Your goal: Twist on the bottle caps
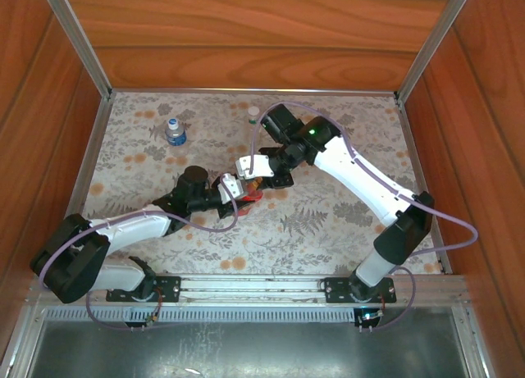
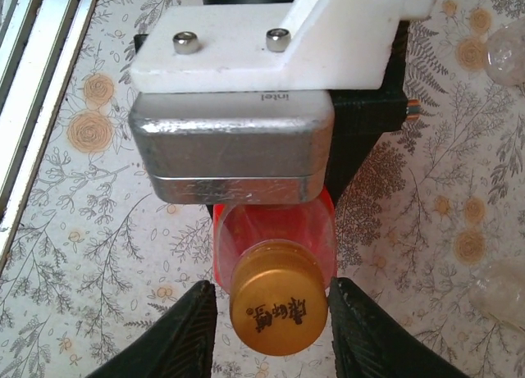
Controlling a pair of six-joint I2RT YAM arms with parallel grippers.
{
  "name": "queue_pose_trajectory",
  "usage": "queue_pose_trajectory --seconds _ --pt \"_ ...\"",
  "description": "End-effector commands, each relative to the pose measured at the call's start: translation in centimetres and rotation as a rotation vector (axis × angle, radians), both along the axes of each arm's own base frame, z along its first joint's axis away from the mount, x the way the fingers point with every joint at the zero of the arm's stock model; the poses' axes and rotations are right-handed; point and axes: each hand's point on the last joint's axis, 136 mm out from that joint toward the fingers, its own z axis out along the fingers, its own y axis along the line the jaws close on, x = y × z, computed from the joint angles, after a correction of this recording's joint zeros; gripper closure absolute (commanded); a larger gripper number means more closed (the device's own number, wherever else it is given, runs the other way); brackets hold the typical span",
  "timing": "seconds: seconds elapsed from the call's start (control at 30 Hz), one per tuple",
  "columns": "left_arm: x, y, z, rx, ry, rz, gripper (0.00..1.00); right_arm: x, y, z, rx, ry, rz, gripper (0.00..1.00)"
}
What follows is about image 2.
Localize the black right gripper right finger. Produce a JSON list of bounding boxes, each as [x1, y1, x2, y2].
[[327, 276, 468, 378]]

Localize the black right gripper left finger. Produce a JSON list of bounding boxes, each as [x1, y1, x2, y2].
[[85, 280, 217, 378]]

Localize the red plastic bottle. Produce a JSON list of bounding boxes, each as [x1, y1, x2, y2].
[[212, 184, 339, 312]]

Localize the gold bottle cap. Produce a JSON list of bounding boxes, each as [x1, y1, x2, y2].
[[228, 242, 330, 357]]

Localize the clear plastic bottle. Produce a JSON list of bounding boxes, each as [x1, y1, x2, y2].
[[467, 20, 525, 338]]

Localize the floral table mat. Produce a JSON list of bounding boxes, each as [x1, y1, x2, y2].
[[0, 0, 525, 378]]

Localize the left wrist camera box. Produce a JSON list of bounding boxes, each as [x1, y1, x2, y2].
[[128, 0, 436, 206]]

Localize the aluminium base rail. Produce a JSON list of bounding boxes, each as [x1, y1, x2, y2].
[[0, 0, 103, 268]]

